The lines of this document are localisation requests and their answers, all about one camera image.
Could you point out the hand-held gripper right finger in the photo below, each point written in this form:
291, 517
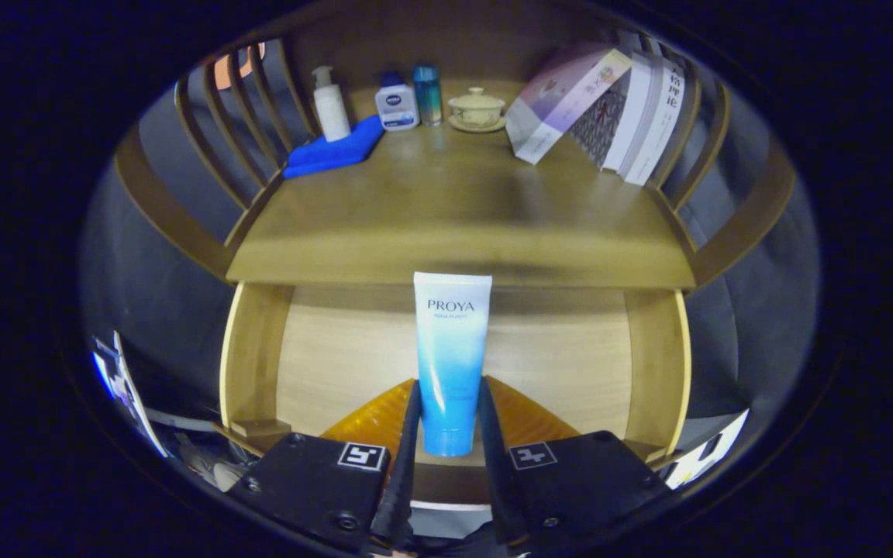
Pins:
493, 473

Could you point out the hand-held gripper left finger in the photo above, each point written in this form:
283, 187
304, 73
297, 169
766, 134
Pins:
408, 465

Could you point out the wooden drawer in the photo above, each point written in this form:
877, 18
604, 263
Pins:
338, 364

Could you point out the blue white tube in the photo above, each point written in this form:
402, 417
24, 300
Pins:
453, 349

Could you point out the wooden countertop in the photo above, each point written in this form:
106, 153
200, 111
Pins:
454, 209

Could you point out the wooden cabinet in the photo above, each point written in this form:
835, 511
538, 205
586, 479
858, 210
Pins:
160, 209

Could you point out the white black striped board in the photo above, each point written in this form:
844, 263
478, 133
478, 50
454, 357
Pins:
706, 453

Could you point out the white grey equipment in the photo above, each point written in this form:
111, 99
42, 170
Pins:
125, 384

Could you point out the blue folded cloth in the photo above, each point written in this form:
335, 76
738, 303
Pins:
330, 151

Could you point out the white bottle blue cap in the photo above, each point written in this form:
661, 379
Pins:
398, 105

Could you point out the white pump bottle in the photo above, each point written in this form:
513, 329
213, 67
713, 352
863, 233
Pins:
332, 112

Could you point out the beige lidded teacup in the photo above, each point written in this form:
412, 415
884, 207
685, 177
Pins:
477, 108

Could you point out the patterned cover book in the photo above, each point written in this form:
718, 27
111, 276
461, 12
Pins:
605, 124

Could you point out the teal bottle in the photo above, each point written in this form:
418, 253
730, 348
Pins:
428, 97

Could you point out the purple white book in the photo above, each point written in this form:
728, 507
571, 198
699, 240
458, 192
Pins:
555, 101

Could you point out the plain white book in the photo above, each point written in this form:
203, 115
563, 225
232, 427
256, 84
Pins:
632, 116

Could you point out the white book black lettering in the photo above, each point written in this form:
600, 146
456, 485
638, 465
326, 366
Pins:
660, 124

